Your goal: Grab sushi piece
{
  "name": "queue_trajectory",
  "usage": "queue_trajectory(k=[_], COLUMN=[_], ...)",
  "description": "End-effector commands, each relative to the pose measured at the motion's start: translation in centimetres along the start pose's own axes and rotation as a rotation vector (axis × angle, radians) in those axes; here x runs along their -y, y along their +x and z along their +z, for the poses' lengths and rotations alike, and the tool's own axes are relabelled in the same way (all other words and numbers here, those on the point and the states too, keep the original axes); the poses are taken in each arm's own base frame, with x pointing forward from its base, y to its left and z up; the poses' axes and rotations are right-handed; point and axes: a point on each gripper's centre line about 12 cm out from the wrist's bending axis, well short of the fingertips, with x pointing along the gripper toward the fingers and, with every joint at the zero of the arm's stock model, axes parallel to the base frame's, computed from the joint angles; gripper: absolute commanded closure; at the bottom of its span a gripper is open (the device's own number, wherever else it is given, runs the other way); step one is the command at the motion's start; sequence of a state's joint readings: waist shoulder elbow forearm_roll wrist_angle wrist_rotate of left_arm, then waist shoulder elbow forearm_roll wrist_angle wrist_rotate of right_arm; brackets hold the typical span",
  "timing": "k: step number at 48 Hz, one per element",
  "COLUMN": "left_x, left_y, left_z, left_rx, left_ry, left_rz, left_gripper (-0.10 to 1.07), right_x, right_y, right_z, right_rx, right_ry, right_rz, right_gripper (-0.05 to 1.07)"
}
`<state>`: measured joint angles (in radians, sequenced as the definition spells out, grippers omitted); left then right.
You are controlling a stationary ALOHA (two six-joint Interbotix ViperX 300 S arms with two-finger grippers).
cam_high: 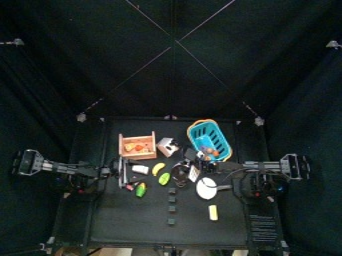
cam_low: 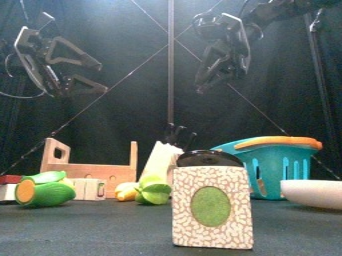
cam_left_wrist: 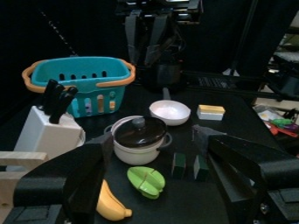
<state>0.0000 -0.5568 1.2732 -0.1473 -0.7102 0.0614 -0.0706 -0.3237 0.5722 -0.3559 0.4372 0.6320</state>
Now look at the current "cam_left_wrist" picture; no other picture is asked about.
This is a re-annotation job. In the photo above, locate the yellow toy banana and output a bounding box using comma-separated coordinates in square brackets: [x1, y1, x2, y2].
[97, 178, 134, 221]

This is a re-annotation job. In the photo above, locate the light wooden crate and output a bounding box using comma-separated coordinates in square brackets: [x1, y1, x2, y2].
[0, 150, 51, 217]

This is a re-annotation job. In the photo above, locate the black frame rail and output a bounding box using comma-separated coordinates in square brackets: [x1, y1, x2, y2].
[182, 69, 299, 102]

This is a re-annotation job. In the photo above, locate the red plastic tool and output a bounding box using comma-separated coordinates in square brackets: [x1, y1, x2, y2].
[266, 122, 299, 138]

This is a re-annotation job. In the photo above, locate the white bowl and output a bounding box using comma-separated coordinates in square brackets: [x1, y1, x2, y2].
[149, 100, 193, 127]

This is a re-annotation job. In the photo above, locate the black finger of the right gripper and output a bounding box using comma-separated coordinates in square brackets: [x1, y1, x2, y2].
[145, 14, 170, 67]
[125, 13, 143, 64]

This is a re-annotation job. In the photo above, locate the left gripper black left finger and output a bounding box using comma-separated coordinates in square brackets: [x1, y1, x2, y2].
[14, 134, 115, 224]

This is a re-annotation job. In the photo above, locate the yellow and white toy block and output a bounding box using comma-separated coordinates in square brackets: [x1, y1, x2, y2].
[197, 104, 227, 122]

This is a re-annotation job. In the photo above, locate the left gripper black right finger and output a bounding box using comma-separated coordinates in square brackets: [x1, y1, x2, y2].
[191, 125, 299, 224]

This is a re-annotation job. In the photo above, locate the black pot lid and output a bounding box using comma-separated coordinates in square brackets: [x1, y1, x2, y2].
[113, 116, 170, 149]

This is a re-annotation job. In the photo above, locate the white toy pot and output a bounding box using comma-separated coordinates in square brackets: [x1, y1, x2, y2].
[105, 115, 174, 166]

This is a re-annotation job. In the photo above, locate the lime green toy vegetable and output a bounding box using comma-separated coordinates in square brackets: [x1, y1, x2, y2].
[126, 165, 166, 200]

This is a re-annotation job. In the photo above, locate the teal basket with orange handles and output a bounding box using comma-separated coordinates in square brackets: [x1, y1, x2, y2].
[22, 56, 137, 119]

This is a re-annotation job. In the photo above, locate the black handled toy knife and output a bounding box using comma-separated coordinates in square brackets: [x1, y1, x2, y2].
[46, 83, 67, 116]
[50, 86, 81, 124]
[41, 79, 59, 115]

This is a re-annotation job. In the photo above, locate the black slanted stand leg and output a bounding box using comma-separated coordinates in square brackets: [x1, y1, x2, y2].
[231, 0, 261, 74]

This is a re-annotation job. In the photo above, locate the green plastic tool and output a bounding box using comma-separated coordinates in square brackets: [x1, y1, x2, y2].
[271, 117, 296, 127]

